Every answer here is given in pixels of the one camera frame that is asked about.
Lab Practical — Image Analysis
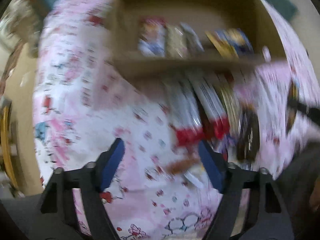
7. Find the cracker packet in box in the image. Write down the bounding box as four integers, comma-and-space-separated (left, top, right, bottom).
165, 25, 188, 59

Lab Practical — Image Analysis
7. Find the red white biscuit packet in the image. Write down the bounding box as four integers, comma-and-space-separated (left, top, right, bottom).
138, 17, 167, 57

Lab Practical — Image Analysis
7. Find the white blue snack packet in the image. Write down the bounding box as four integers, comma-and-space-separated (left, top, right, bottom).
180, 23, 204, 56

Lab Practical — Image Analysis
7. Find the white red wafer packet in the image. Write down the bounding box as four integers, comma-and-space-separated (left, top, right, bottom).
163, 72, 230, 147

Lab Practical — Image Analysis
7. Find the brown cardboard box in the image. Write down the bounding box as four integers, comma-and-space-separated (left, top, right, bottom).
111, 0, 286, 79

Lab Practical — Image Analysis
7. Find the dark dried meat packet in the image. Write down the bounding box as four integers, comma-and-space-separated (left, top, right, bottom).
236, 105, 260, 163

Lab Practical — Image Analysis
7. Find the blue yellow chip bag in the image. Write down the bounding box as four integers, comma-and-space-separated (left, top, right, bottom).
205, 28, 254, 59

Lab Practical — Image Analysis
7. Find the brown chocolate bar packet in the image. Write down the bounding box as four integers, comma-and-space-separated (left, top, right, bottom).
285, 79, 299, 135

